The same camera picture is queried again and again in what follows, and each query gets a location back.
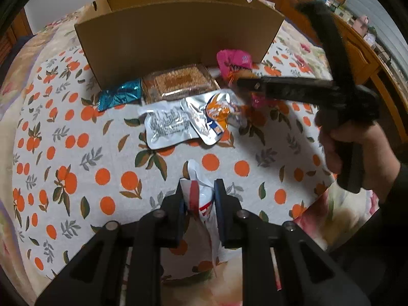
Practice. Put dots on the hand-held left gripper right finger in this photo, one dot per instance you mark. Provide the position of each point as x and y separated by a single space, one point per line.
220 204

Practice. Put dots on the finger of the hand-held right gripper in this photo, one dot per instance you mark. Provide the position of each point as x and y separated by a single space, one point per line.
328 35
287 87

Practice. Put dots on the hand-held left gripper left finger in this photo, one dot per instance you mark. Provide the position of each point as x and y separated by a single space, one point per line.
181 205

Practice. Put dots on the white red print snack packet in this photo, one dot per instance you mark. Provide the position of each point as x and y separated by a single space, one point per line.
204 197

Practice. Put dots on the pink snack packet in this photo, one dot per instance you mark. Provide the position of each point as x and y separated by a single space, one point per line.
234 60

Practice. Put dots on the silver orange print snack packet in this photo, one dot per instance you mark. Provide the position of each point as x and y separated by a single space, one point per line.
218 114

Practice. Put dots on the silver grey text snack packet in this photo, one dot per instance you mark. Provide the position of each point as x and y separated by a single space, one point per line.
165 127

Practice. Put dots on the clear brown biscuit packet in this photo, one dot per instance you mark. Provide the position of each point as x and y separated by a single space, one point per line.
178 81

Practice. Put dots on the teal snack packet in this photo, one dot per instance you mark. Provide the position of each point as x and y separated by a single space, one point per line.
119 95

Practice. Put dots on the brown cardboard box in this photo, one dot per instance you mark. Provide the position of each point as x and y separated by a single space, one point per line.
165 35

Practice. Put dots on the person's right forearm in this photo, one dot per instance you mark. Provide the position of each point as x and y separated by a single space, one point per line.
392 213

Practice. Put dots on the person's right hand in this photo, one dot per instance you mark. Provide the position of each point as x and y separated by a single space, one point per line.
379 153

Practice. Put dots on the wooden cabinet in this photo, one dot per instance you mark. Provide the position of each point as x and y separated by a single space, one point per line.
360 47

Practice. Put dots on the pink bottle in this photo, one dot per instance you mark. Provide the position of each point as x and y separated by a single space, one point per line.
361 25

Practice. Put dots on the grey window blind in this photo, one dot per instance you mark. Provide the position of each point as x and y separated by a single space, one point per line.
382 16

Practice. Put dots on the orange-dotted cloth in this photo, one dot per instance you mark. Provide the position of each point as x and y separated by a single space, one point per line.
95 153

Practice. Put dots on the floral blanket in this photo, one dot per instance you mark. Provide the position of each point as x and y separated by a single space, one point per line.
322 216

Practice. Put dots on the louvred wooden wardrobe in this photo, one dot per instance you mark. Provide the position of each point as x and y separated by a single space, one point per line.
12 38

